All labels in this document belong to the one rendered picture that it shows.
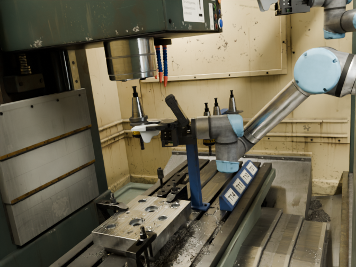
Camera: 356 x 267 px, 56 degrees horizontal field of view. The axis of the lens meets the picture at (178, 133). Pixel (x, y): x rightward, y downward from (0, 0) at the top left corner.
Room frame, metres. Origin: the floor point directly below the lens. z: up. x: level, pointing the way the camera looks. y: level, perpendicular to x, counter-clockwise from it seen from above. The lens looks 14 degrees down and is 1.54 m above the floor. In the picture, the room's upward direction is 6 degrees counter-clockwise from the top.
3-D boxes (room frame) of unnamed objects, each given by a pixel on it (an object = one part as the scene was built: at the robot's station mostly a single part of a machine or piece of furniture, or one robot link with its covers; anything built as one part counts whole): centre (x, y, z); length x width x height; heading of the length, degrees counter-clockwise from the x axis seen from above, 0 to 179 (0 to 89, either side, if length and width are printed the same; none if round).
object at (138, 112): (1.12, 0.13, 1.37); 0.04 x 0.04 x 0.07
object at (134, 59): (1.12, 0.13, 1.52); 0.16 x 0.16 x 0.12
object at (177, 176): (1.42, 0.05, 0.93); 0.26 x 0.05 x 0.06; 157
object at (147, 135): (1.08, 0.11, 1.28); 0.09 x 0.03 x 0.06; 96
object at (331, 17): (1.28, -0.62, 1.57); 0.11 x 0.08 x 0.11; 14
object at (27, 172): (1.32, 0.52, 1.16); 0.48 x 0.05 x 0.51; 152
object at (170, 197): (1.22, 0.03, 0.97); 0.13 x 0.03 x 0.15; 152
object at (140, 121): (1.12, 0.13, 1.32); 0.06 x 0.06 x 0.03
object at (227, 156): (1.09, -0.16, 1.18); 0.11 x 0.08 x 0.11; 149
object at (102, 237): (1.08, 0.15, 0.97); 0.29 x 0.23 x 0.05; 152
